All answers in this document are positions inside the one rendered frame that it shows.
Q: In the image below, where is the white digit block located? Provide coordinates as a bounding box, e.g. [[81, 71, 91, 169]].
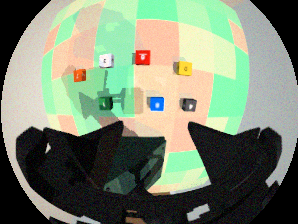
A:
[[98, 53, 114, 69]]

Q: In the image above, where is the small orange block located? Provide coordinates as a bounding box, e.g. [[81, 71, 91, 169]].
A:
[[73, 69, 86, 83]]

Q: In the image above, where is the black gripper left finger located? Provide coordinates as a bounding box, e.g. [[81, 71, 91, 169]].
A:
[[43, 120, 124, 190]]

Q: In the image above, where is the blue block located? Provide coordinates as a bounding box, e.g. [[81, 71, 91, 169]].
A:
[[150, 97, 165, 112]]

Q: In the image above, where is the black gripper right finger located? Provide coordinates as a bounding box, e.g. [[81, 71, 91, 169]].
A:
[[186, 121, 261, 184]]

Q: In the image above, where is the red block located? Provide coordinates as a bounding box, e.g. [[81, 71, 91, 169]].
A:
[[136, 51, 150, 65]]

